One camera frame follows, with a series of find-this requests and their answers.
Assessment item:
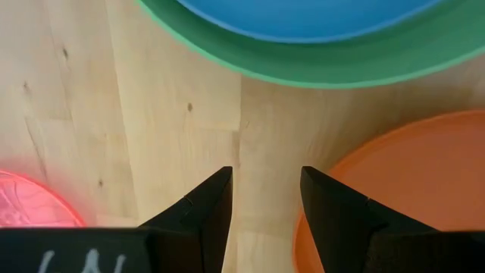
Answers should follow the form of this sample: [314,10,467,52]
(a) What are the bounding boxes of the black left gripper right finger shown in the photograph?
[300,165,437,273]

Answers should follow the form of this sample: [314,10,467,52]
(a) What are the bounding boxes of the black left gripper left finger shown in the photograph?
[139,165,233,273]

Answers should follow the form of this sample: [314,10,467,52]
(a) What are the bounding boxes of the translucent pink plastic plate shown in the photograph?
[0,169,87,228]

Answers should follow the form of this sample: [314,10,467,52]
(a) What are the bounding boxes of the blue plastic plate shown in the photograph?
[176,0,444,44]

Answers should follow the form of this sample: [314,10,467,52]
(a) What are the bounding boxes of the orange plastic plate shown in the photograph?
[292,109,485,273]

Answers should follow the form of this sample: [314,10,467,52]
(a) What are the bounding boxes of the green plastic plate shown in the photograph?
[136,0,485,90]

